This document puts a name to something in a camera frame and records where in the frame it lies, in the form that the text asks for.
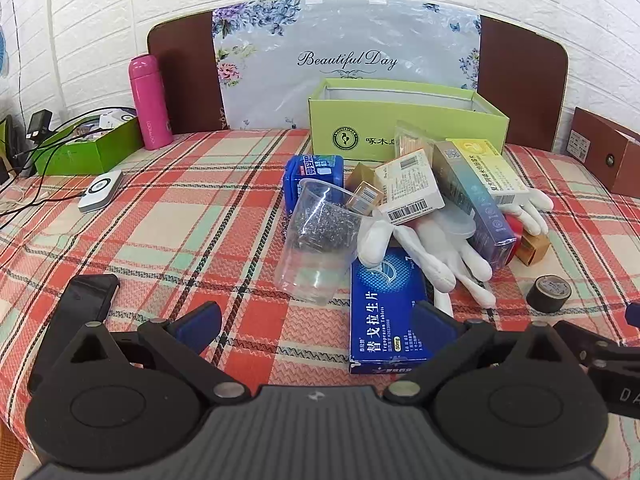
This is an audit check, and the clear plastic cup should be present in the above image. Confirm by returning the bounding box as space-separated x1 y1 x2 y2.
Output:
274 179 373 306

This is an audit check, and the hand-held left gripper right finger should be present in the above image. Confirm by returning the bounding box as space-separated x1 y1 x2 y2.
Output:
384 300 588 407

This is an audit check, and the bright green open box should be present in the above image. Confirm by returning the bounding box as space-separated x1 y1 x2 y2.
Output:
32 115 143 177

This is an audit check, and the black tape roll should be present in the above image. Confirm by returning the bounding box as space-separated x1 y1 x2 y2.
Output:
526 275 572 311

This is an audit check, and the white barcode box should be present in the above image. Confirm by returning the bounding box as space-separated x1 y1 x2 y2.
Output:
372 149 446 226

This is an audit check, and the black power adapter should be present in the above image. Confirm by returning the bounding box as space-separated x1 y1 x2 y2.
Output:
25 109 53 141

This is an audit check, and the tan cardboard box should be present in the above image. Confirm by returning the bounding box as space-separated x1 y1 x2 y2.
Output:
512 232 551 267

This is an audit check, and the white round-marked charger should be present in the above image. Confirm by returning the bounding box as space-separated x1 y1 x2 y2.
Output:
77 170 123 213

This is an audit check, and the light green cardboard box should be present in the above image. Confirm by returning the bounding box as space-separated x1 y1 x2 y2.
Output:
306 78 511 166

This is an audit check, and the floral plastic bag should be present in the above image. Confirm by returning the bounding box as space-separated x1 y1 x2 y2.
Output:
211 0 482 131

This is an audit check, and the brown cardboard box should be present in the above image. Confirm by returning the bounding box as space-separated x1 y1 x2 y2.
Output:
570 106 640 196

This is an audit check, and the pink thermos bottle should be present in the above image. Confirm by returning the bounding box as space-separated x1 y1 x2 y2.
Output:
128 53 173 151

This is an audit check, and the black cable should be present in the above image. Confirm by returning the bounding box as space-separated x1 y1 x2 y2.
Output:
0 110 136 221

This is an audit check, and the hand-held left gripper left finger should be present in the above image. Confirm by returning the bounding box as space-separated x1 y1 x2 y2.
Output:
47 301 253 405

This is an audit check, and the iridescent long box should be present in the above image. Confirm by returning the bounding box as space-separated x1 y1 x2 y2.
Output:
432 142 518 268

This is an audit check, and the yellow medicine box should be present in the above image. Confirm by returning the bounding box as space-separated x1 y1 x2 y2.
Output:
445 138 531 206

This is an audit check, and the blue plastic floss box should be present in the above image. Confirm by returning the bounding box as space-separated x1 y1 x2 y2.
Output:
282 154 345 221

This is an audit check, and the silver wire scrubber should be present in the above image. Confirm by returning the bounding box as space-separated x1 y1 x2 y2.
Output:
292 197 361 251

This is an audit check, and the small red object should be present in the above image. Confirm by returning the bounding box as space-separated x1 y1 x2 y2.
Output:
502 212 525 241

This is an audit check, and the clear plastic lid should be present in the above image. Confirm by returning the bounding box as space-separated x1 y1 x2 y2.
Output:
430 207 478 241

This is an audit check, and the small gold box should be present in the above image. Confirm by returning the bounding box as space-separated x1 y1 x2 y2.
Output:
345 165 388 217

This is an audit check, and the toothpick pack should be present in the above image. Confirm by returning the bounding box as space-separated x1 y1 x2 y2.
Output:
394 120 436 163

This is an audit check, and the black smartphone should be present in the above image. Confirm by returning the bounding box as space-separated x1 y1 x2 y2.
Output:
27 274 121 396

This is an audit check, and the blue medicine box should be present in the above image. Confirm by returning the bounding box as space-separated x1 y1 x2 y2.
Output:
348 250 435 376

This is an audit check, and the small white device box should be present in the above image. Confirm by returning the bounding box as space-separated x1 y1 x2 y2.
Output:
99 108 137 128

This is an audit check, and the plaid tablecloth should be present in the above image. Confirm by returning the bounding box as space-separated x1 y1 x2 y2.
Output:
0 127 640 480

